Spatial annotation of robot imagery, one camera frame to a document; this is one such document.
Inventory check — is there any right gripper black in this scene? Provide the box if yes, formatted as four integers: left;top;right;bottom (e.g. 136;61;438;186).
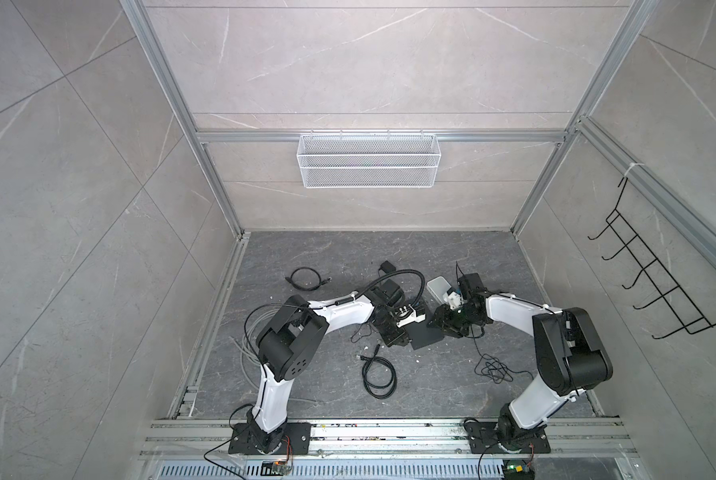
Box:
426;303;482;337

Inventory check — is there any black power adapter with cord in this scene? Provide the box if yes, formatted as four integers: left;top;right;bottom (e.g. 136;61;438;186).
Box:
350;260;398;344

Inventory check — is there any dark grey network switch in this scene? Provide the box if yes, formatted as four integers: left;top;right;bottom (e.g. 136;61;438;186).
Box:
403;322;445;350

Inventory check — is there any black ethernet cable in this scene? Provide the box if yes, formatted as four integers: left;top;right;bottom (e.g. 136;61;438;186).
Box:
357;343;399;400

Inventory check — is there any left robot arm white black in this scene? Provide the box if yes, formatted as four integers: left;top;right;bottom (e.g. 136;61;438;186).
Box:
247;263;426;453

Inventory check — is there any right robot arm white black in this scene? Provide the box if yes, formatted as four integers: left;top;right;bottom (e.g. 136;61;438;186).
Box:
427;273;614;453

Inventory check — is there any white rectangular box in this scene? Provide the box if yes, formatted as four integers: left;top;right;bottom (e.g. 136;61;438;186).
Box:
426;276;452;305

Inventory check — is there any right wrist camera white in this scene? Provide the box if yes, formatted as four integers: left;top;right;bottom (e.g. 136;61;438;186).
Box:
445;288;464;311

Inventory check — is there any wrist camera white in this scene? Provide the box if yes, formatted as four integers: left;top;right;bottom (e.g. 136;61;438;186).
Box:
445;288;464;311
392;304;427;328

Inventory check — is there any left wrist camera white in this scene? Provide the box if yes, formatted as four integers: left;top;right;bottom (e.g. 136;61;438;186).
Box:
392;304;427;328

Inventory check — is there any thin black tangled wire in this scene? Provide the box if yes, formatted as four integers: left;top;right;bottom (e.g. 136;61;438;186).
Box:
473;326;536;385

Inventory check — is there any small black coiled cable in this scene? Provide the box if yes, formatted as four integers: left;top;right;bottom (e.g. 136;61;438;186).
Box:
285;266;332;292

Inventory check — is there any aluminium frame rail front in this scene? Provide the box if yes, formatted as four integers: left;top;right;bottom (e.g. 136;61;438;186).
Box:
137;417;640;460

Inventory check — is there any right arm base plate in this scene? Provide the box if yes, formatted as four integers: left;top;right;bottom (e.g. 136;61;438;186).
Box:
463;418;551;454

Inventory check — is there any grey cable bundle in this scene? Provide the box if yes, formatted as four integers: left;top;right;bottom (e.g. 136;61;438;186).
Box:
231;302;323;405

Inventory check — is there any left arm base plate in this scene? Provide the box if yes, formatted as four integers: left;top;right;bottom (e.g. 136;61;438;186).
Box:
228;421;312;455

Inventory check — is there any white wire mesh basket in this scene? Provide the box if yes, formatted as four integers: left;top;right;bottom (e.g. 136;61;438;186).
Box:
297;133;442;189

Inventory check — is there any black wire hook rack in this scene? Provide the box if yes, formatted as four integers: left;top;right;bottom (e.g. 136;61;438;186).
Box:
587;178;716;340

